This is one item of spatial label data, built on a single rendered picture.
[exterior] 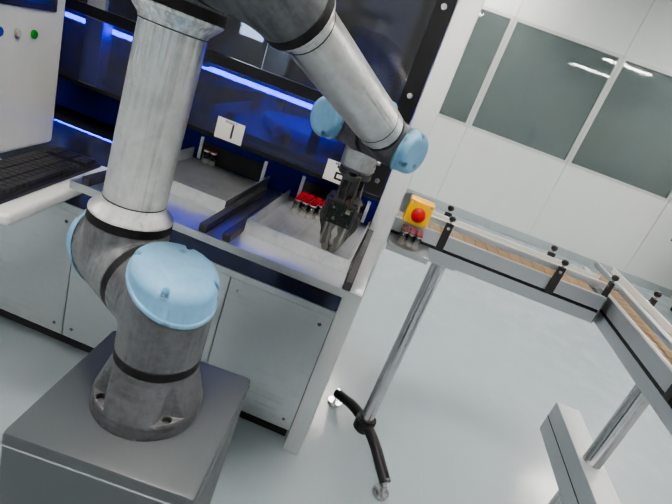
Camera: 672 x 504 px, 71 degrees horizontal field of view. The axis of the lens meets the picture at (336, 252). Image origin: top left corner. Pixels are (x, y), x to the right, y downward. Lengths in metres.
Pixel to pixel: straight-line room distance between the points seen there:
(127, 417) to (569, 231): 6.00
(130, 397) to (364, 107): 0.50
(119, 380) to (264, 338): 0.97
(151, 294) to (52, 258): 1.31
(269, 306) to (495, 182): 4.80
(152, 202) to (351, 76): 0.32
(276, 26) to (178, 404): 0.49
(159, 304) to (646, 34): 6.03
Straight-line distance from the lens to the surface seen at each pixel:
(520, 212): 6.21
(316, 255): 1.09
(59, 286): 1.93
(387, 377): 1.77
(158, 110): 0.65
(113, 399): 0.71
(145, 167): 0.67
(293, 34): 0.58
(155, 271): 0.62
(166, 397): 0.69
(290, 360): 1.63
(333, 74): 0.64
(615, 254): 6.64
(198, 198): 1.22
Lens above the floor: 1.32
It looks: 22 degrees down
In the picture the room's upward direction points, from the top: 20 degrees clockwise
